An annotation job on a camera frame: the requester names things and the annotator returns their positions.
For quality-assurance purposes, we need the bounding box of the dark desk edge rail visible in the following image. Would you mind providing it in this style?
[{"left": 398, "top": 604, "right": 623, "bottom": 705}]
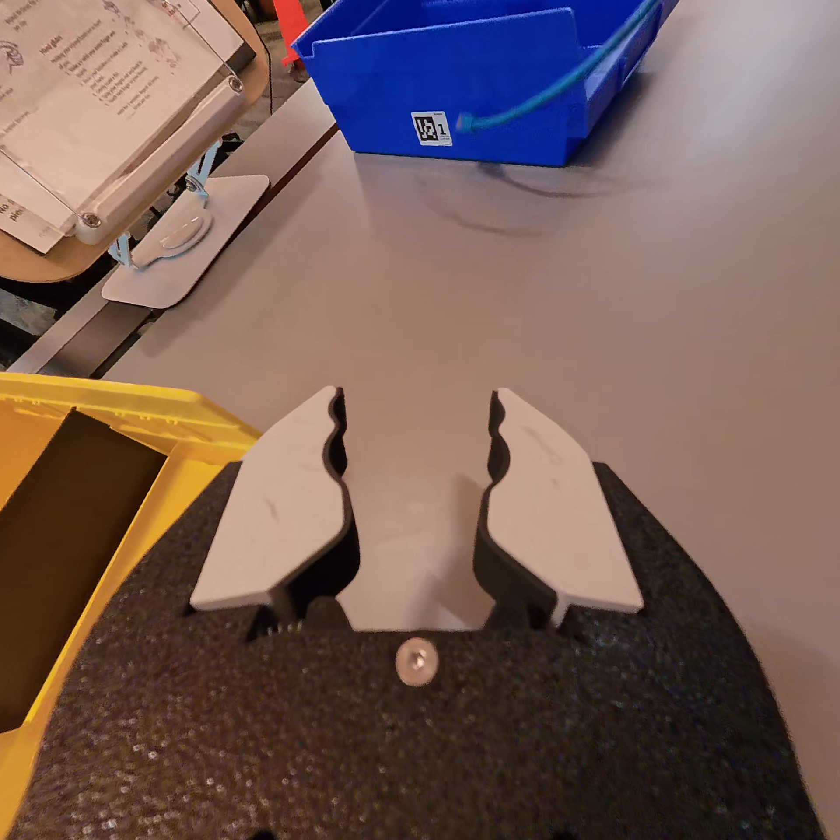
[{"left": 5, "top": 305, "right": 157, "bottom": 378}]

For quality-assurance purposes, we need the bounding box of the instruction sheet on stand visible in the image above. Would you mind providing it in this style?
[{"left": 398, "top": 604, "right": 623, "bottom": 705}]
[{"left": 0, "top": 0, "right": 273, "bottom": 311}]

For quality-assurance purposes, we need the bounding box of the printed instruction sheet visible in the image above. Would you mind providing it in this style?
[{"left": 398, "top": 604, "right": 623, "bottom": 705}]
[{"left": 0, "top": 0, "right": 249, "bottom": 256}]

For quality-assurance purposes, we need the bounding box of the blue plastic bin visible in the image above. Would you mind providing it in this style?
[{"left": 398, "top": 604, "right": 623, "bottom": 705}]
[{"left": 290, "top": 0, "right": 680, "bottom": 168}]

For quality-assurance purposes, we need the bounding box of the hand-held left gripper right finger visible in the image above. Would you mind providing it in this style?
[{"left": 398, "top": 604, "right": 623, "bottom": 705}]
[{"left": 472, "top": 387, "right": 645, "bottom": 630}]

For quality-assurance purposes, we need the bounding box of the yellow plastic bin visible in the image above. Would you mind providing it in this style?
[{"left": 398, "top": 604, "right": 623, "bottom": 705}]
[{"left": 0, "top": 372, "right": 265, "bottom": 840}]

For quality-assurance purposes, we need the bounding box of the adjacent grey desk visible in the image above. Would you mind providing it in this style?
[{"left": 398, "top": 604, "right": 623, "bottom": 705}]
[{"left": 238, "top": 77, "right": 341, "bottom": 198}]

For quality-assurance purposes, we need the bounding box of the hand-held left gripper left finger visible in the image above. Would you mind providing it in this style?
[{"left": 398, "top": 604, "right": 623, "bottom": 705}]
[{"left": 189, "top": 385, "right": 362, "bottom": 623}]

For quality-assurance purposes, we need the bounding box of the blue ethernet cable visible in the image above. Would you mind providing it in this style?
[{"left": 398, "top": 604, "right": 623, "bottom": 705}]
[{"left": 456, "top": 0, "right": 664, "bottom": 135}]

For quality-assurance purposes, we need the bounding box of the orange plastic object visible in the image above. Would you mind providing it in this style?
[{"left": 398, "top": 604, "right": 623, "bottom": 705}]
[{"left": 271, "top": 0, "right": 311, "bottom": 68}]

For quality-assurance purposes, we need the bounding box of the black white tag sticker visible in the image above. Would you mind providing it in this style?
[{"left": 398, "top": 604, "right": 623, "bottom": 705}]
[{"left": 411, "top": 111, "right": 454, "bottom": 147}]

